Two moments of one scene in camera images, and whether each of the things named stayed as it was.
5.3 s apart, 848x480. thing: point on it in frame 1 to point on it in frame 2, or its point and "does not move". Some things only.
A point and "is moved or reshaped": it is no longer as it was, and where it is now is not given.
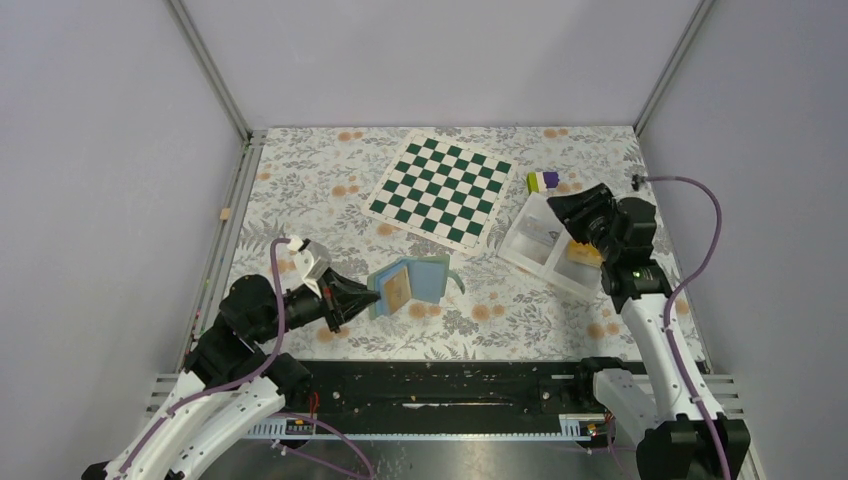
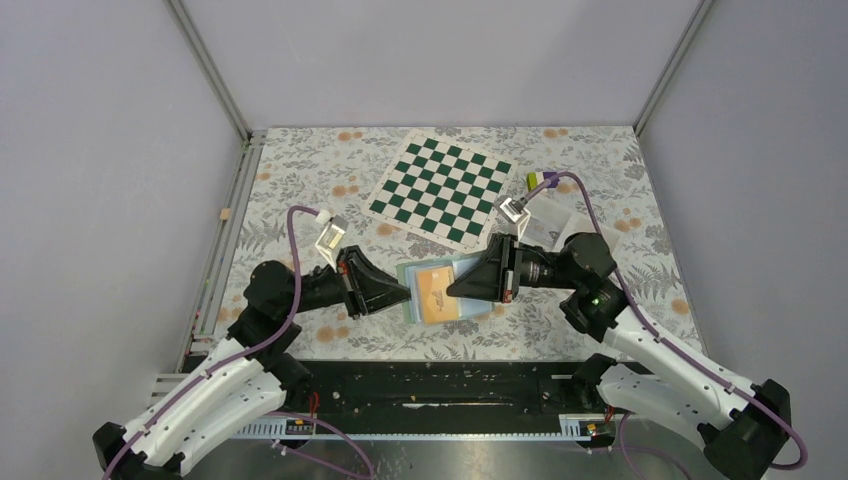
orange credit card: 398,289 is moved or reshaped
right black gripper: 570,208 to 496,276
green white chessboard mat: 443,190 does not move
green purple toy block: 540,181 does not move
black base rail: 414,400 does not move
